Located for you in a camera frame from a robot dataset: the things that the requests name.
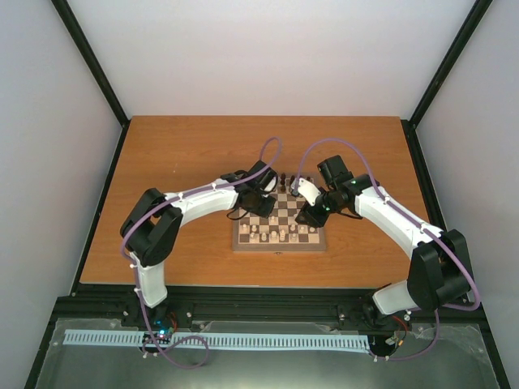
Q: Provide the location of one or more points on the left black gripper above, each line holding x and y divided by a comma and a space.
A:
266, 211

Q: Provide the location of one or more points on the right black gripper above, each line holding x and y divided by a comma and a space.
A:
315, 220

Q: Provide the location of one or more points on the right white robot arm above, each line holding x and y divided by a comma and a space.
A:
439, 260

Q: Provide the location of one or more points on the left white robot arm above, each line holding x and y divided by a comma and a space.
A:
151, 229

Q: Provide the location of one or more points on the wooden chess board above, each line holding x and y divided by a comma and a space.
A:
299, 237

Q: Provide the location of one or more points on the dark chess pieces row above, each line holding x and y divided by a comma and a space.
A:
286, 181

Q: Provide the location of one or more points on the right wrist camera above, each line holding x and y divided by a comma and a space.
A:
306, 189

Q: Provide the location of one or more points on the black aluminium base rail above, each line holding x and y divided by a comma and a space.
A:
185, 306

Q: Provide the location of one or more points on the light blue cable duct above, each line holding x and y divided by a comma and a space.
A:
227, 341

